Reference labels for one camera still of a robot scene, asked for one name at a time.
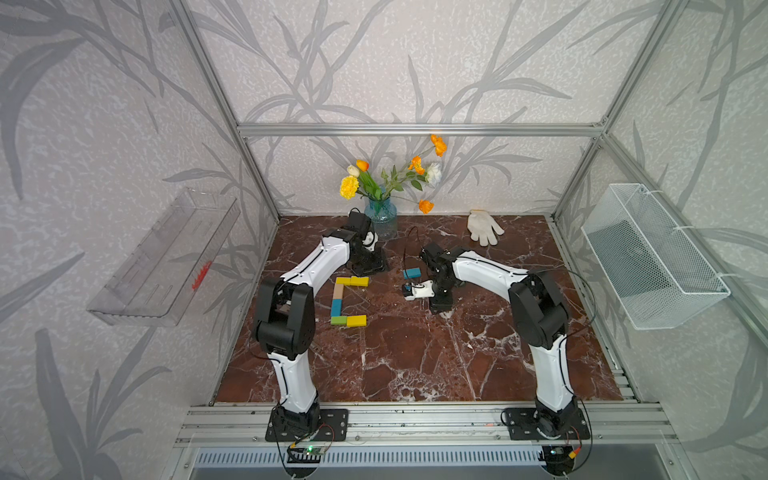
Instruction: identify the dark teal block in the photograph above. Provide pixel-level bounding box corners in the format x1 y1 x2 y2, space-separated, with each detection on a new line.
403 267 422 279

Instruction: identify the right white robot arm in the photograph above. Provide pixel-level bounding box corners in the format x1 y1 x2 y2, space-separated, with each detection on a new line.
409 243 578 438

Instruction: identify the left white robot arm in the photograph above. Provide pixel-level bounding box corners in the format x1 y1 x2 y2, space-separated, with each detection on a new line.
252 210 387 440

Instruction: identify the blue glass vase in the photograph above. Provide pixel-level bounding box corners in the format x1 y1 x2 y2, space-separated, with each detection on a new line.
365 199 398 241

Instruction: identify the white work glove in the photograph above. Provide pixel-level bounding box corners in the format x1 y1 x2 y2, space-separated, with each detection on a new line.
467 210 505 247

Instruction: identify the artificial flower bouquet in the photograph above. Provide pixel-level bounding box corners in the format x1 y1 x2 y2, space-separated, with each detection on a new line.
339 134 448 215

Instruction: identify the left green-lit circuit board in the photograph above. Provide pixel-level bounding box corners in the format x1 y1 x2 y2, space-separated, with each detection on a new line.
286 444 330 464

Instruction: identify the right circuit board with connector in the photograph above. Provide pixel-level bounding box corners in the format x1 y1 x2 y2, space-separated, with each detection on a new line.
539 445 581 478

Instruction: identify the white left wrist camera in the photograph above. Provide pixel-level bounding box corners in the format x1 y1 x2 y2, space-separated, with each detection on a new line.
362 231 378 252

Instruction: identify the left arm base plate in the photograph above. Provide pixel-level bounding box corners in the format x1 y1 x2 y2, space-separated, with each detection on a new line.
265 406 349 442

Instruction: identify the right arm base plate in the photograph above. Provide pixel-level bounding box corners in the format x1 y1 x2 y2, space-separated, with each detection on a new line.
500 407 592 442

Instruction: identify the clear plastic wall shelf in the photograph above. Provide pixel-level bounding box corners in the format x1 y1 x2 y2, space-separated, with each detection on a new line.
86 187 241 327

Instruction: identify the white wire mesh basket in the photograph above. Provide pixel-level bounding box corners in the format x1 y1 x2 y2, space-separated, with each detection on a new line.
582 183 731 330

